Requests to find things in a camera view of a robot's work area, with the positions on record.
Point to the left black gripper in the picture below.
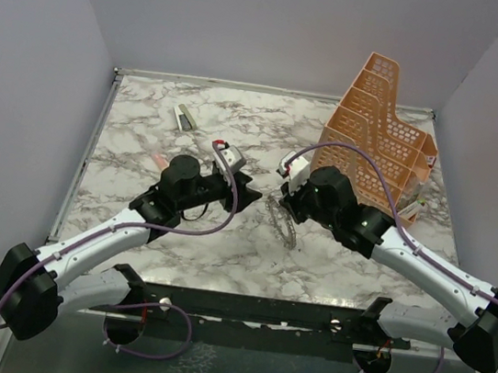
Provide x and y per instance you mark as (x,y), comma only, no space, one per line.
(244,195)

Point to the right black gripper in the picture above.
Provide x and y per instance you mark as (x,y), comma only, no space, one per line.
(291,201)

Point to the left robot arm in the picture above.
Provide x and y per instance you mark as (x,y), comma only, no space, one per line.
(84,237)

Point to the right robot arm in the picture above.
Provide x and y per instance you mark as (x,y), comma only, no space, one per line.
(469,324)

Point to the peach plastic file organizer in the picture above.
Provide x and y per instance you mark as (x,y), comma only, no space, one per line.
(366,117)

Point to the pink yellow highlighter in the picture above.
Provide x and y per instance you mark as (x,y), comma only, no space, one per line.
(160,162)

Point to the grey white stapler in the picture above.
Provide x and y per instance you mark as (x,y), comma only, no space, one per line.
(184,119)

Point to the items in organizer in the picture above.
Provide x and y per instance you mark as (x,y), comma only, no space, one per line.
(412,197)

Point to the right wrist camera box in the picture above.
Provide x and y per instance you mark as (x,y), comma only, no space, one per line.
(296,171)

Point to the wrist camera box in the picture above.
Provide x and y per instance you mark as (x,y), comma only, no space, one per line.
(296,171)
(227,157)

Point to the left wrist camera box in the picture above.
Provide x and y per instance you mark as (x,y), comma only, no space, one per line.
(227,157)

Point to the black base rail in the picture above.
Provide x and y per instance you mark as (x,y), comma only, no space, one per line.
(255,323)

